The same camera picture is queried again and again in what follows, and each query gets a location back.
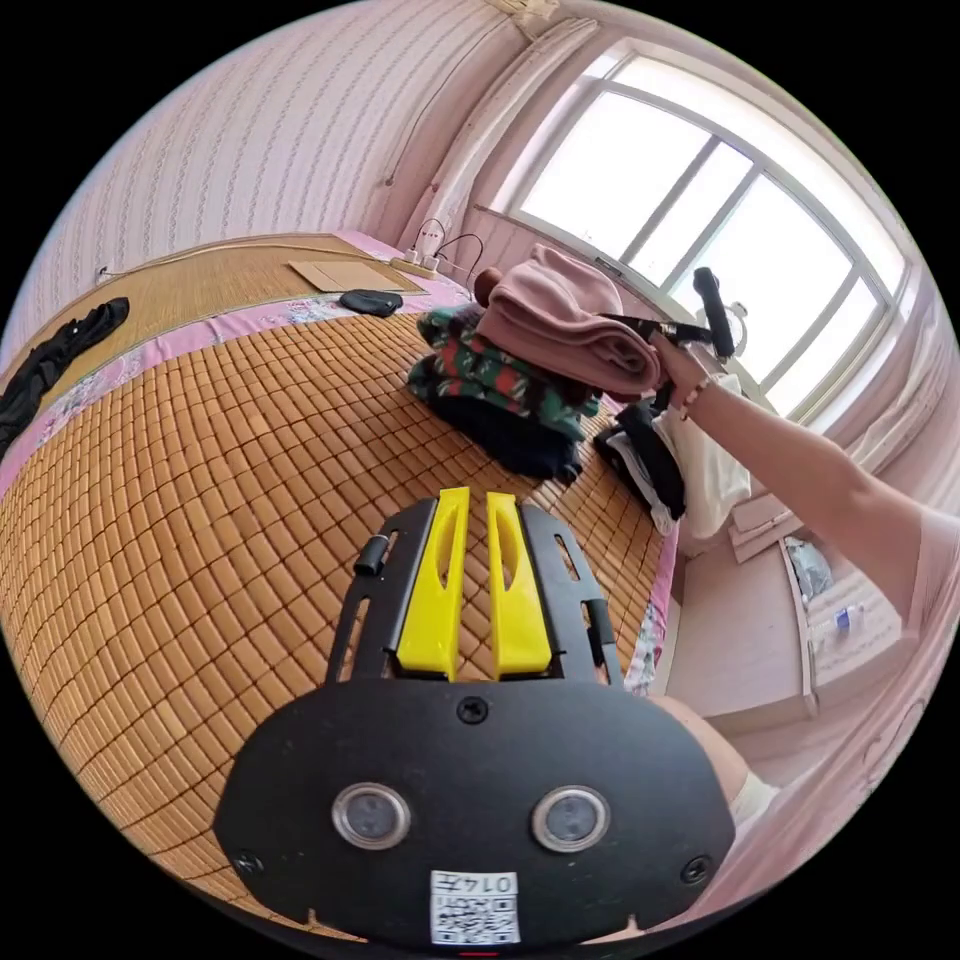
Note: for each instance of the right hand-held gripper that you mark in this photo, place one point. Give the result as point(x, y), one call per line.
point(679, 331)

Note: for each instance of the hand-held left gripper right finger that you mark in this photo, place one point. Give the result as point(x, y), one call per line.
point(519, 600)

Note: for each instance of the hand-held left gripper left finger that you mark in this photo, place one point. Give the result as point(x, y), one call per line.
point(430, 592)

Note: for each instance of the pink long sleeve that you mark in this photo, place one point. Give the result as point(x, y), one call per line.
point(566, 322)

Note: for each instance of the person's right forearm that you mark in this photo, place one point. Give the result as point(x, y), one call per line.
point(795, 469)

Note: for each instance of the person's right hand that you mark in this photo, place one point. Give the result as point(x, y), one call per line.
point(681, 369)

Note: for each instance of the window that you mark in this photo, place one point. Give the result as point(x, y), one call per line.
point(697, 217)

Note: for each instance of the black and white garments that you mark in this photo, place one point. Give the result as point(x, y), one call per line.
point(649, 461)

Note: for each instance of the pile of clothes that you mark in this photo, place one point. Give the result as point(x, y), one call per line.
point(495, 397)

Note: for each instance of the bed with woven mat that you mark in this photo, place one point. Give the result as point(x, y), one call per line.
point(187, 540)

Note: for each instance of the pale curtain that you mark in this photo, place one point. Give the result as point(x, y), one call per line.
point(495, 127)

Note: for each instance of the small black pouch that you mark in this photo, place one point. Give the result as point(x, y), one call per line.
point(370, 301)

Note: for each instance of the pale bedside cupboard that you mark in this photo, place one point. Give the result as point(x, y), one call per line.
point(821, 600)

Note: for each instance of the flat cardboard sheet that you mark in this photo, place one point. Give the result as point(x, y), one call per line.
point(337, 271)

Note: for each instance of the person's body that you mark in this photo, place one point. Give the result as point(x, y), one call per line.
point(862, 757)

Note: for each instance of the black garment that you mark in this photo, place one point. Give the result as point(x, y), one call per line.
point(56, 356)

